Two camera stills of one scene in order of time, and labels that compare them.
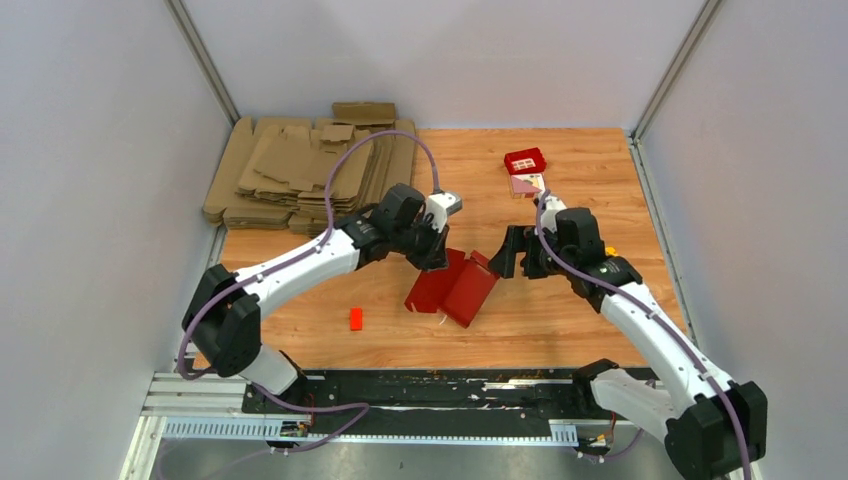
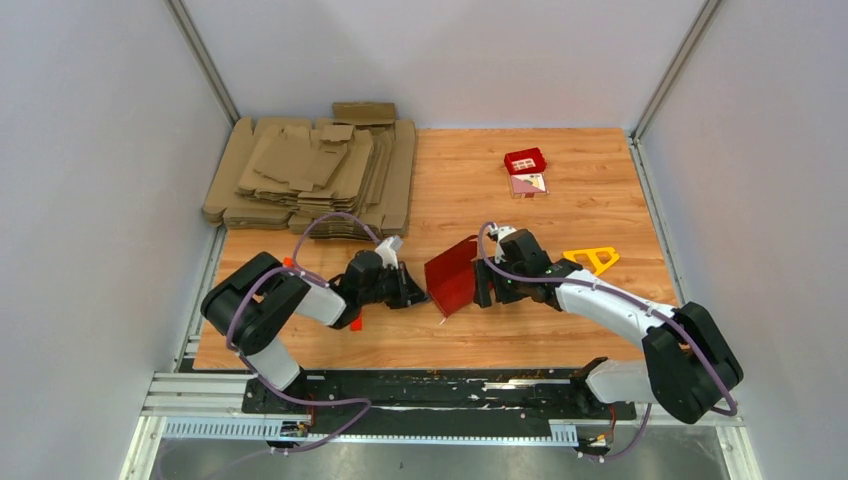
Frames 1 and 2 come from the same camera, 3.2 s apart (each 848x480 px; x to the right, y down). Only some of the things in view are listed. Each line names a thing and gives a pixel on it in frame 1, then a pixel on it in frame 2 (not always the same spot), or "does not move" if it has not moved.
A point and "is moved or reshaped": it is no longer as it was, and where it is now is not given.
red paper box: [458, 290] is moved or reshaped
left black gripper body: [422, 243] -> [388, 289]
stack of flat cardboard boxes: [308, 174] does not move
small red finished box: [525, 162] does not move
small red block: [356, 319] does not move
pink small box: [527, 185] does not move
